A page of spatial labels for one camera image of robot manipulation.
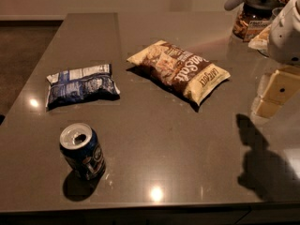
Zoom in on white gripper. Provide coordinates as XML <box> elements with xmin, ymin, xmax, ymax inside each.
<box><xmin>251</xmin><ymin>0</ymin><xmax>300</xmax><ymax>118</ymax></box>

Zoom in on clear plastic cup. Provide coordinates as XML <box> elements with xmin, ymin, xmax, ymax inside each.
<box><xmin>258</xmin><ymin>7</ymin><xmax>282</xmax><ymax>57</ymax></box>

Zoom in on blue chip bag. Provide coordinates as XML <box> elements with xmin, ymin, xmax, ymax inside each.
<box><xmin>46</xmin><ymin>64</ymin><xmax>120</xmax><ymax>110</ymax></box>

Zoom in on snack jar with black lid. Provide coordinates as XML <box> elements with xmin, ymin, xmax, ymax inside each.
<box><xmin>232</xmin><ymin>0</ymin><xmax>281</xmax><ymax>42</ymax></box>

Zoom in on brown chip bag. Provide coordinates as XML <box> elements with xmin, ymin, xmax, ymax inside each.
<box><xmin>127</xmin><ymin>40</ymin><xmax>231</xmax><ymax>105</ymax></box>

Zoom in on blue soda can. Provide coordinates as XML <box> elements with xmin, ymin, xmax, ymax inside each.
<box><xmin>59</xmin><ymin>123</ymin><xmax>106</xmax><ymax>181</ymax></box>

